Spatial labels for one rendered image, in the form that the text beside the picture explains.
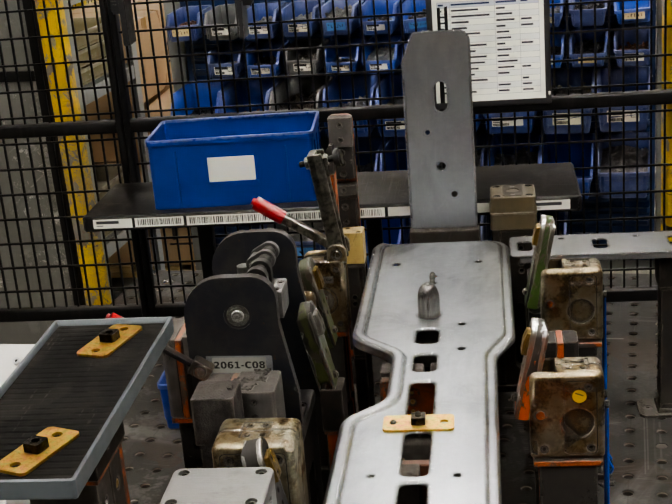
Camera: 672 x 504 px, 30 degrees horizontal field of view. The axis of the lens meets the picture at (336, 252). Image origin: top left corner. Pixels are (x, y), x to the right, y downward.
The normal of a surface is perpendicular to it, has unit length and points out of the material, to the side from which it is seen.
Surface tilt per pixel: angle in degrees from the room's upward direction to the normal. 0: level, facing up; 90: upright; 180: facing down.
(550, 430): 90
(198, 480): 0
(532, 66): 90
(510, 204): 89
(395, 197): 0
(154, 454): 0
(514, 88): 90
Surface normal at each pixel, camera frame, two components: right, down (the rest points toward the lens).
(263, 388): -0.08, -0.94
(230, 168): -0.06, 0.33
